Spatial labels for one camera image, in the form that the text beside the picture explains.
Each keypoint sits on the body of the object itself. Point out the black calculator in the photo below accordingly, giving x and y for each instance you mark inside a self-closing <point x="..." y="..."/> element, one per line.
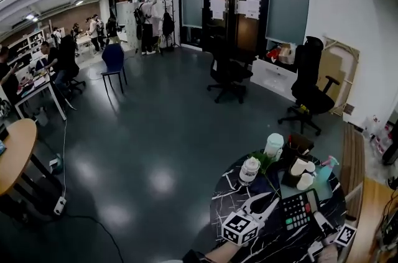
<point x="300" y="209"/>

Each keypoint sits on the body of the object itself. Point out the person's right forearm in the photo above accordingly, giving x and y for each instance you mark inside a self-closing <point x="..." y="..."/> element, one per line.
<point x="329" y="255"/>

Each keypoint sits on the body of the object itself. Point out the brown cardboard sheet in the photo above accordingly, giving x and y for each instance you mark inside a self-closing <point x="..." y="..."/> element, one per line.
<point x="334" y="75"/>

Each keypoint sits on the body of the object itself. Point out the white sink basin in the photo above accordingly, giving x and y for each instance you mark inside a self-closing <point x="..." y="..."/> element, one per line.
<point x="273" y="78"/>

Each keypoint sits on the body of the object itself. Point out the teal spray bottle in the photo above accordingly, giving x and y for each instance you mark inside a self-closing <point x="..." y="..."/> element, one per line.
<point x="325" y="170"/>

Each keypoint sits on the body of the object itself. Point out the white work desk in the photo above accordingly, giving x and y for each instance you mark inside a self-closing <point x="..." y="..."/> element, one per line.
<point x="37" y="87"/>

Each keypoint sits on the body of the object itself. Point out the black clothes rack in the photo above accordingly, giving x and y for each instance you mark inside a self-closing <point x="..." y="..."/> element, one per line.
<point x="168" y="25"/>

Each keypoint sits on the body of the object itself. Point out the small cardboard box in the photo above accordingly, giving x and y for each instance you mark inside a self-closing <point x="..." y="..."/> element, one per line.
<point x="286" y="55"/>

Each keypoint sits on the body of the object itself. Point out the red bag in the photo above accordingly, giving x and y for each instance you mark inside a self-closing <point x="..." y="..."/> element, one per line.
<point x="273" y="53"/>

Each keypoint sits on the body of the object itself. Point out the person's left forearm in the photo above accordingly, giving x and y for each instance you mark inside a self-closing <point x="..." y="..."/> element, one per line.
<point x="222" y="252"/>

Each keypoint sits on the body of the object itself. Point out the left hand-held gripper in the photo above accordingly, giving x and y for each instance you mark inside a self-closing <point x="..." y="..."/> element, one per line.
<point x="239" y="227"/>

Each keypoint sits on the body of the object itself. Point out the wooden slat bench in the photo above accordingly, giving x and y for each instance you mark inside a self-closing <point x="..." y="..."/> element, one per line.
<point x="353" y="162"/>

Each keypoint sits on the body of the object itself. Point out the wooden canvas frame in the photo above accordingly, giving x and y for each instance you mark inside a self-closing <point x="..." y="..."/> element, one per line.
<point x="353" y="69"/>

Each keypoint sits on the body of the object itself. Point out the wooden desk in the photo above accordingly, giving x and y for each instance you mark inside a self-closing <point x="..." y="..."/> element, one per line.
<point x="373" y="218"/>

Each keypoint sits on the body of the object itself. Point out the clear water bottle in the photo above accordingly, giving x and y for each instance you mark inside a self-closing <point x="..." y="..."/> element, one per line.
<point x="385" y="139"/>
<point x="368" y="125"/>

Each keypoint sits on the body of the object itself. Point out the white cup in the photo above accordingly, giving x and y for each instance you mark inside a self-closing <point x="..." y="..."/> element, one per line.
<point x="304" y="181"/>
<point x="309" y="166"/>

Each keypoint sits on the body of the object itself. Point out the white paper notice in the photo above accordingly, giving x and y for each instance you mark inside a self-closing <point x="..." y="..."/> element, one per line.
<point x="248" y="8"/>
<point x="217" y="8"/>

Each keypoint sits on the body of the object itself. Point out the black office chair with armrests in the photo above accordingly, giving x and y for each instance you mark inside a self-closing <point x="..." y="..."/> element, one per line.
<point x="311" y="84"/>

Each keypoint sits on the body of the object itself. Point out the grey-green tray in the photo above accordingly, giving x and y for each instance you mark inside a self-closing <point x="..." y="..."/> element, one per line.
<point x="323" y="188"/>

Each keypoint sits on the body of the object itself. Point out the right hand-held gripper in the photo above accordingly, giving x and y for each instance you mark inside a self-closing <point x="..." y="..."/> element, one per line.
<point x="343" y="235"/>

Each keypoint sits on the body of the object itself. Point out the dark blue cloth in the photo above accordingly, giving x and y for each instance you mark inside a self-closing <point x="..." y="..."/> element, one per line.
<point x="262" y="185"/>

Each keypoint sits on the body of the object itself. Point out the black holder with white cups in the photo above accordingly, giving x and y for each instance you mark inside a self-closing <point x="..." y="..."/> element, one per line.
<point x="290" y="174"/>

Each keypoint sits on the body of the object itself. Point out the blue chair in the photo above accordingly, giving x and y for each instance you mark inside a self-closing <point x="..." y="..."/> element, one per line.
<point x="112" y="58"/>

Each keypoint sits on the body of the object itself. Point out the white power strip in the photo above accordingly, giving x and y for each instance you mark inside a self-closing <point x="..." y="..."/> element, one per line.
<point x="60" y="205"/>

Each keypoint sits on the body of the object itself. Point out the glass jar with white lid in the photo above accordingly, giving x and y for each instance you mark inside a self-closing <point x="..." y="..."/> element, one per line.
<point x="248" y="171"/>

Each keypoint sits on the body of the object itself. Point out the green plant sprig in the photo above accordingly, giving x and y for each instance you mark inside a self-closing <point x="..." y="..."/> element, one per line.
<point x="264" y="160"/>

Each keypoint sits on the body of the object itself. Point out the round wooden table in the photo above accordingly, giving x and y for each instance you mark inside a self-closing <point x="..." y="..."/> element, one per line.
<point x="15" y="153"/>

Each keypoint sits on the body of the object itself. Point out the mint lidded tumbler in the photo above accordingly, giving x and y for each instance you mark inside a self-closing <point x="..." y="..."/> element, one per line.
<point x="273" y="145"/>

